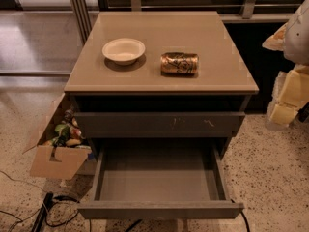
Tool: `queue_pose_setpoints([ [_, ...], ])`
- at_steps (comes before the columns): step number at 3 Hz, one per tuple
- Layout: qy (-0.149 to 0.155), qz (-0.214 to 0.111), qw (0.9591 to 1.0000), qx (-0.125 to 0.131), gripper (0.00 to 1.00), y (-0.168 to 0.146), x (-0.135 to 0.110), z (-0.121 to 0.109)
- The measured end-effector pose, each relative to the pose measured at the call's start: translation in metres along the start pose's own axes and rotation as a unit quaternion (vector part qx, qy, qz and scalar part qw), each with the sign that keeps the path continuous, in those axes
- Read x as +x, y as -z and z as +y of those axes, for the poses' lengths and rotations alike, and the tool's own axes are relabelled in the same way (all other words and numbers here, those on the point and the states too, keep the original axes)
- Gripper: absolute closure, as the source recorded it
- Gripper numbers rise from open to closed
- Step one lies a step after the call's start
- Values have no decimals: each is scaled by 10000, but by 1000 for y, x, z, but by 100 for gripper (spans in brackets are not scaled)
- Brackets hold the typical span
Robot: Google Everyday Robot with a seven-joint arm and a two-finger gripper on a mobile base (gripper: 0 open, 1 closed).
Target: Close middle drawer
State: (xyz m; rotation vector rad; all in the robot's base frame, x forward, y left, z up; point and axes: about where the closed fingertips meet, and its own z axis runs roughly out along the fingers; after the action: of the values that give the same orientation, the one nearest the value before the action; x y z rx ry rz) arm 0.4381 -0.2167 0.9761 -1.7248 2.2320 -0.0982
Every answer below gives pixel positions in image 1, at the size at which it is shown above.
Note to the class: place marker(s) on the white paper bowl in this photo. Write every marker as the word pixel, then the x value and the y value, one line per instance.
pixel 123 51

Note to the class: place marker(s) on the grey top drawer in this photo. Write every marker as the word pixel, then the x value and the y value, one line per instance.
pixel 159 124

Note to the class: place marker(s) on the grey drawer cabinet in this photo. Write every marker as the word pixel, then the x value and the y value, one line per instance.
pixel 222 84

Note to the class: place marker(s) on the gold soda can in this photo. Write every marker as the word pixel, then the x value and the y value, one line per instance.
pixel 179 63

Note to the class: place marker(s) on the cardboard box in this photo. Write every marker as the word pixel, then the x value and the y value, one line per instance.
pixel 57 162

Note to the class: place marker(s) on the grey drawer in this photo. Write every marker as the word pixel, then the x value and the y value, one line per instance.
pixel 159 124
pixel 159 179

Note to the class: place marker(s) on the black power strip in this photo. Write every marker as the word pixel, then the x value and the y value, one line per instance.
pixel 46 204

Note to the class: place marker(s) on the colourful toys in box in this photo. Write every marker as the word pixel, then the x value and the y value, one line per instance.
pixel 68 133

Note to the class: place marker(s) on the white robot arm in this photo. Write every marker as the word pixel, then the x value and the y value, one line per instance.
pixel 301 16

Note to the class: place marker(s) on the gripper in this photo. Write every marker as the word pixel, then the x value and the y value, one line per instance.
pixel 297 38

